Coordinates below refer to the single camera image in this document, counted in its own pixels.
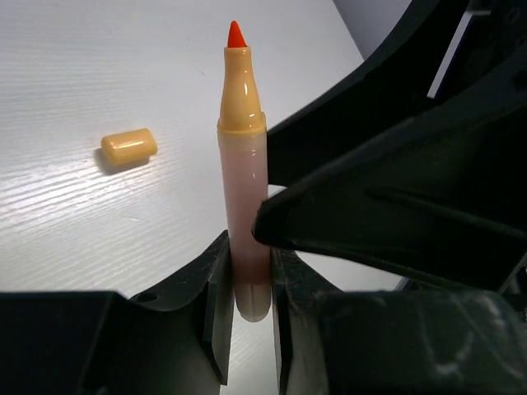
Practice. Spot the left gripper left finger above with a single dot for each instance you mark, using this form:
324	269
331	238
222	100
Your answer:
173	338

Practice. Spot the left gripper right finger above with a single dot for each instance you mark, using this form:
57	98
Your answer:
328	341

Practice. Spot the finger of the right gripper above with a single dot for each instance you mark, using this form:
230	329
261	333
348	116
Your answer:
440	198
392	84

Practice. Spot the orange highlighter pen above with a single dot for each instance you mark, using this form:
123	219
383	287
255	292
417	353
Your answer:
242	141

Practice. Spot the small orange cap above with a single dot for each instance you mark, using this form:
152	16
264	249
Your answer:
128	147

